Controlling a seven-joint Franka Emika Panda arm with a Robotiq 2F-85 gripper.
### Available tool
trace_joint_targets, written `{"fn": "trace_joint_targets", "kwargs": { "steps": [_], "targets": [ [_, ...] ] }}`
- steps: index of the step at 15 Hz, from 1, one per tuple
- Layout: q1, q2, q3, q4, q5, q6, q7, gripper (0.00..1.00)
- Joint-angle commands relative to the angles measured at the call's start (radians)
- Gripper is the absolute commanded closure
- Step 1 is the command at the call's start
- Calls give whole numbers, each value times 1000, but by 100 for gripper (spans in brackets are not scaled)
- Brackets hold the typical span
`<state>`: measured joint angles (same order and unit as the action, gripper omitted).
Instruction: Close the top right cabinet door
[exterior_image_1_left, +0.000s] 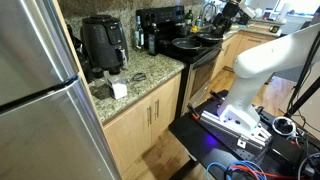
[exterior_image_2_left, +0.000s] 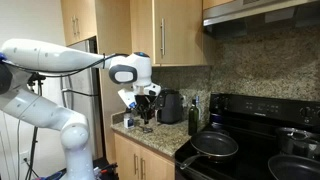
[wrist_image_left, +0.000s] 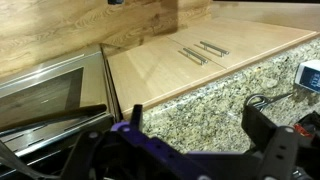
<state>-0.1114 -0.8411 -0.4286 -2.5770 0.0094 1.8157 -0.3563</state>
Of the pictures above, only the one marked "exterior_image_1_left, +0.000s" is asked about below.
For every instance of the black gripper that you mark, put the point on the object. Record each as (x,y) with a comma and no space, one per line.
(230,9)

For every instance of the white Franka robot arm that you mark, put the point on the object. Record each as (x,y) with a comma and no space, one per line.
(256,66)

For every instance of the wooden sink base cabinet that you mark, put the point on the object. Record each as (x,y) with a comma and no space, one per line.
(230,53)

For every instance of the wooden lower cabinet door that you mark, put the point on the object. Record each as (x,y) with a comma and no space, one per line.
(128,136)
(168,106)

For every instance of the black frying pan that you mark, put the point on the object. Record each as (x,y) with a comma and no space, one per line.
(208,37)
(186,44)

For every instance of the chrome sink faucet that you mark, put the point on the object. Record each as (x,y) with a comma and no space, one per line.
(208,10)

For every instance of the small green bottle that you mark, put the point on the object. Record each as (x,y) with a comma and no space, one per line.
(189,18)

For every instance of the black electric stove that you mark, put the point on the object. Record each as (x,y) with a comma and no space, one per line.
(200,73)

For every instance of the dark green glass bottle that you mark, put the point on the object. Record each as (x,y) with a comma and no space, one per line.
(153,40)

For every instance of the clear glass bottle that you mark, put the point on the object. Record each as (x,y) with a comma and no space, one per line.
(140,33)

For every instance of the orange black clamp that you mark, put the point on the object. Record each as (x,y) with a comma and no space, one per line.
(194,114)

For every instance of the black scissors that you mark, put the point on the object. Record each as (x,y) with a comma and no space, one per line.
(138,77)

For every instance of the black tripod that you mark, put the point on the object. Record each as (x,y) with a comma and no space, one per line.
(301,96)

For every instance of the white tape roll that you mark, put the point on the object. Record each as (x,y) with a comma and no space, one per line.
(274,126)

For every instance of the black air fryer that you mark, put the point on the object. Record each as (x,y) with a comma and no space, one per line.
(103,40)

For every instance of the white bottle with black cap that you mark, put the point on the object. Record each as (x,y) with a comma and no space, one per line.
(116,85)

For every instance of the clear jar with black cap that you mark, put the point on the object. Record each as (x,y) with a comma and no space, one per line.
(99,85)

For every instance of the black electronics box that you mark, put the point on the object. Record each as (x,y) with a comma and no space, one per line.
(286,150)

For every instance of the stainless steel refrigerator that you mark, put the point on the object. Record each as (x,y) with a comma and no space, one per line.
(40,133)

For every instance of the aluminium robot base mount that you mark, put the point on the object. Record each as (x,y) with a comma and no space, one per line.
(230,128)

